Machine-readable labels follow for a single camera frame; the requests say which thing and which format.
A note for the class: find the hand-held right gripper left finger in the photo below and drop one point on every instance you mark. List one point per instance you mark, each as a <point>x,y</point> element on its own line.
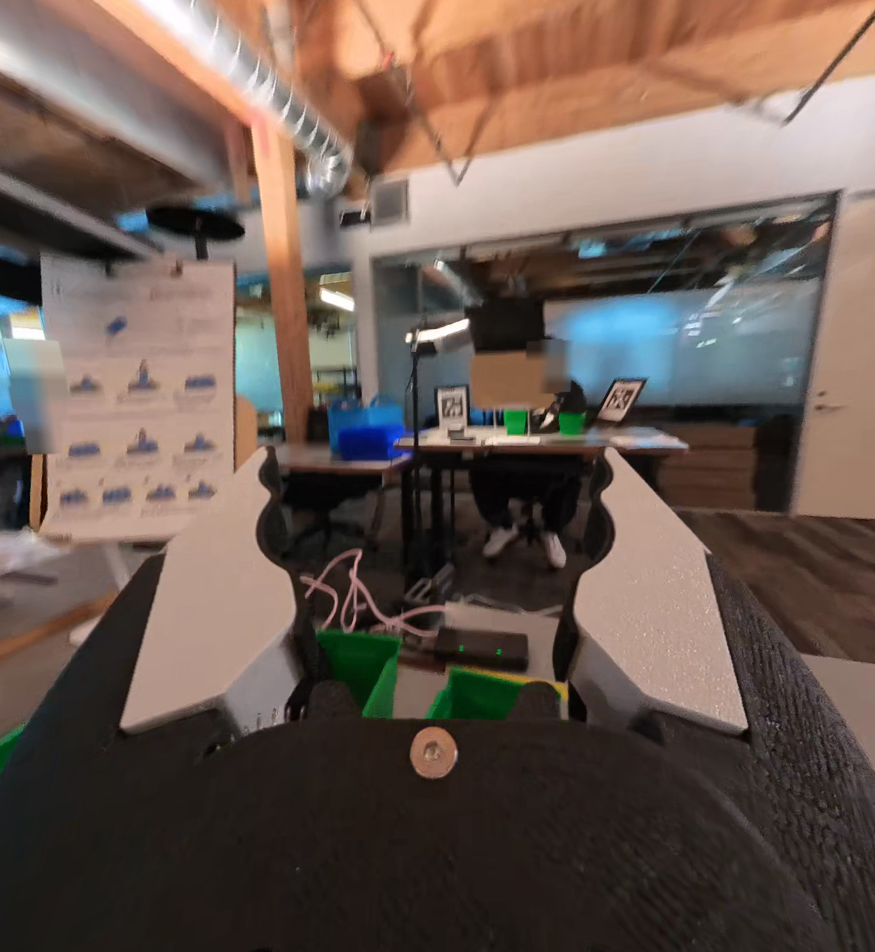
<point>214,610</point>

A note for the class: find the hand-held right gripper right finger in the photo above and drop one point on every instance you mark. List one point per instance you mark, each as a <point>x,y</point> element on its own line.
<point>653,610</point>

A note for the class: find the stack of cardboard boxes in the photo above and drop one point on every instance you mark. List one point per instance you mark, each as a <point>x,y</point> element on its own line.
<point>728,468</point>

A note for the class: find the long wooden desk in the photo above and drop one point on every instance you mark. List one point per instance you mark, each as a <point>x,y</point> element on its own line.
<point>631,440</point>

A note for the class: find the black power bank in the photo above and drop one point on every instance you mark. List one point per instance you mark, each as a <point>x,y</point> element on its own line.
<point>482,647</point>

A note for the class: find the instruction sheet on stand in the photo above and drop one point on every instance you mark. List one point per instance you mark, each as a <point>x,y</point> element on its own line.
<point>246,431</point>

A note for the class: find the wooden office desk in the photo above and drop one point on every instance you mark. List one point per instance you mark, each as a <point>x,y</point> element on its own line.
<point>333,455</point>

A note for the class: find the small green bin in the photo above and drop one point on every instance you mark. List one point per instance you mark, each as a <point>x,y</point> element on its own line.
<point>516,422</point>
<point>571,422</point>

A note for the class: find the fiducial tag sign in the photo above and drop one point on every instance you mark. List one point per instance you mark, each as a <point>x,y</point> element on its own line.
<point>620,401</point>
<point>452,407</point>

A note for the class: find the blue plastic bin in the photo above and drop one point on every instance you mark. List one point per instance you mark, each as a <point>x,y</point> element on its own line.
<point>370,445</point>

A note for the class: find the printed instruction sheet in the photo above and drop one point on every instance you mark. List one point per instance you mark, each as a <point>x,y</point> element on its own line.
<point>140,387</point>

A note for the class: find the tan rounded panel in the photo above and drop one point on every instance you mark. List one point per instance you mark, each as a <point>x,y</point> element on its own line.
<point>497,381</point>

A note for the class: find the white door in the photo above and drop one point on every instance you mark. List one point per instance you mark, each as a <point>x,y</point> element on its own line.
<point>854,335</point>

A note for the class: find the studio light on stand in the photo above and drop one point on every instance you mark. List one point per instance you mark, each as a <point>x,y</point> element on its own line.
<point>437,335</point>

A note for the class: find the black floor lamp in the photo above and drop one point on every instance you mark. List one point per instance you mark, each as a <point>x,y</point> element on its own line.
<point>196,221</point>

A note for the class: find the white tilted monitor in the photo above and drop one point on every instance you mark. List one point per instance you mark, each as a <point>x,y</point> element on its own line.
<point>36,204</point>

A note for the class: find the wooden support post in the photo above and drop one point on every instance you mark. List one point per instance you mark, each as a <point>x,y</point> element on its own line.
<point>281,297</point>

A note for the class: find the wall vent grille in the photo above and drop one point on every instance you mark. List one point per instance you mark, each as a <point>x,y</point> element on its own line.
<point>389,202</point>

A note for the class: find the silver air duct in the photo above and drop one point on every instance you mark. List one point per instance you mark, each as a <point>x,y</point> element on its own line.
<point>289,111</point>

